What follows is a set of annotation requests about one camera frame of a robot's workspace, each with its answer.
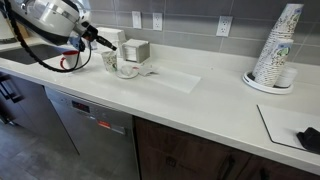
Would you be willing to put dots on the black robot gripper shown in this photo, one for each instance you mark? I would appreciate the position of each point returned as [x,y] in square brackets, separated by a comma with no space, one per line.
[89,32]

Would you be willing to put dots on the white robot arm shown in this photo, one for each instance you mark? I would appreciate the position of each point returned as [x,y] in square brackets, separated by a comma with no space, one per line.
[50,16]

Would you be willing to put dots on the small white espresso cup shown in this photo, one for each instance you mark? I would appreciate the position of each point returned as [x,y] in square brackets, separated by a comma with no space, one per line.
[126,70]

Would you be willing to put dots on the short patterned paper cup stack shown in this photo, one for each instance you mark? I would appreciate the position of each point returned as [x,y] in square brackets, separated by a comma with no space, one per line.
[278,63]

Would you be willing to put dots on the tall patterned paper cup stack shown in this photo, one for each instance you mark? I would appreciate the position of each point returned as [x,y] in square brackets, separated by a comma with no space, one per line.
[283,30]

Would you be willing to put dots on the clear soap bottle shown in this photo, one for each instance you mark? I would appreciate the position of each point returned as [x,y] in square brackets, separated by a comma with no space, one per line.
[76,43]

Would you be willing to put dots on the metal napkin dispenser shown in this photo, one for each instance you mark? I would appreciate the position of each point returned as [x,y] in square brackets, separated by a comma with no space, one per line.
[136,51]

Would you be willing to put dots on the white saucer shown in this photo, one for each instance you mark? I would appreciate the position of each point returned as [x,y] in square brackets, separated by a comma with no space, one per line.
[127,76]

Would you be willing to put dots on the crumpled white paper napkin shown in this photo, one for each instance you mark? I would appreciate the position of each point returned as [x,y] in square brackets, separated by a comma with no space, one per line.
[147,70]

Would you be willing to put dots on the flat white paper napkin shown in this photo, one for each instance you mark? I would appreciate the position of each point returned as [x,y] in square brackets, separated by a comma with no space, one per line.
[175,79]

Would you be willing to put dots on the stainless steel sink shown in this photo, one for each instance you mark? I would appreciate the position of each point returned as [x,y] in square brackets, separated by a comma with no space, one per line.
[20,55]

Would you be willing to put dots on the stainless steel dishwasher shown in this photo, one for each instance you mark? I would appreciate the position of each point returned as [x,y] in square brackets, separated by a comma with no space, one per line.
[100,133]

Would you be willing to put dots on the dark wood sink cabinet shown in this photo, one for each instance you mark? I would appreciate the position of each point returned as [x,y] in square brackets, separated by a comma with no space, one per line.
[30,110]

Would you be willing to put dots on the dark wood cabinet door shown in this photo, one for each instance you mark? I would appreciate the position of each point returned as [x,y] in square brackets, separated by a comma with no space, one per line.
[180,153]
[283,171]

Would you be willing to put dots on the round white tray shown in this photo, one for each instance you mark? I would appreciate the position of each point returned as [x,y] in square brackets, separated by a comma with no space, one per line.
[253,84]

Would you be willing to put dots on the white flat mat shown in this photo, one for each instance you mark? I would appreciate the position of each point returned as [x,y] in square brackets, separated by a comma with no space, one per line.
[280,125]

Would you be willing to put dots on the black object on mat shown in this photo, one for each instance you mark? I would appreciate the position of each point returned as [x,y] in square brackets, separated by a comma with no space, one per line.
[310,138]

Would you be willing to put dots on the white wall switch plate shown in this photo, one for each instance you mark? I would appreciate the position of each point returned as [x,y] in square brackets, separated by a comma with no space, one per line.
[136,19]

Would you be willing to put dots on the white wall outlet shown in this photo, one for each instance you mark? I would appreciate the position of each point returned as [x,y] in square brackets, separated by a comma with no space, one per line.
[224,26]
[157,21]

